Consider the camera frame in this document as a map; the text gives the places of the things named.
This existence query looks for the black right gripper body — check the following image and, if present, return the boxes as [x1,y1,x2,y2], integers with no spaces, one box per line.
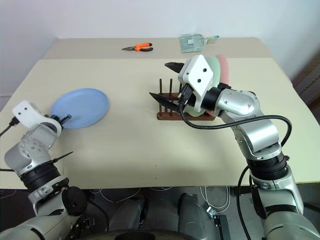
[174,83,199,113]

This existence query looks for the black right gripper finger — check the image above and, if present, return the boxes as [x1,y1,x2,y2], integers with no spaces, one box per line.
[148,92,179,112]
[164,61,187,74]

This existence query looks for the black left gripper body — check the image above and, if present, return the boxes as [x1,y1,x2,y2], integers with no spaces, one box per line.
[48,115,65,130]

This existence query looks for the blue plate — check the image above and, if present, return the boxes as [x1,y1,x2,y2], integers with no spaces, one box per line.
[49,87,111,130]

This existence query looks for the wooden dish rack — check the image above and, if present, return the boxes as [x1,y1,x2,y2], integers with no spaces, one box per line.
[156,78,216,122]

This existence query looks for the pale green plastic packet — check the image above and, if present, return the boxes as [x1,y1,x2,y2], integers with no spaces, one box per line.
[179,32,208,54]

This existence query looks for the black zip tie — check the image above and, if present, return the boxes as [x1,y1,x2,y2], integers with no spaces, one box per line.
[48,150,74,166]

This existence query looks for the green plate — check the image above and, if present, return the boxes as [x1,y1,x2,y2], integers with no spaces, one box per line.
[185,56,222,118]

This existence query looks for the pink plate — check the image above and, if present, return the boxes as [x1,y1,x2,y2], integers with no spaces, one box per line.
[206,53,231,118]

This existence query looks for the wide dark rounded shape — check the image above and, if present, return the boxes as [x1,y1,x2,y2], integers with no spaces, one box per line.
[96,225,202,240]

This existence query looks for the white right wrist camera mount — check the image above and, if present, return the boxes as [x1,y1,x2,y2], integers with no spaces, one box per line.
[177,54,216,114]

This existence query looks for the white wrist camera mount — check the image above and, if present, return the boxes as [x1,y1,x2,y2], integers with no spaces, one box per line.
[12,99,62,136]
[177,54,216,114]

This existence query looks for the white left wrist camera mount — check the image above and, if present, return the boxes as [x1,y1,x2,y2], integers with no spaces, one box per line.
[12,99,62,136]

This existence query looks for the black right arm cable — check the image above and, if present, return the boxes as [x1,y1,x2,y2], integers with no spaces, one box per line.
[176,92,294,240]

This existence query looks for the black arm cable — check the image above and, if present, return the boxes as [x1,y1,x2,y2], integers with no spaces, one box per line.
[0,116,20,172]
[176,92,294,240]

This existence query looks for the orange handled pliers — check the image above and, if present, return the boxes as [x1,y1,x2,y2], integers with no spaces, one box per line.
[121,42,154,53]

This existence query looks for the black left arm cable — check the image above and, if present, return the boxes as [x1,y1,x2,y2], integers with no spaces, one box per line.
[0,116,20,172]

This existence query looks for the white floor cable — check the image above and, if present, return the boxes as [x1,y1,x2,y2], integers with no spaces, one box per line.
[199,185,235,210]
[89,186,173,204]

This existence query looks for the small metal bracket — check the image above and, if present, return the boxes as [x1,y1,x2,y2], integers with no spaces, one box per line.
[205,205,218,219]

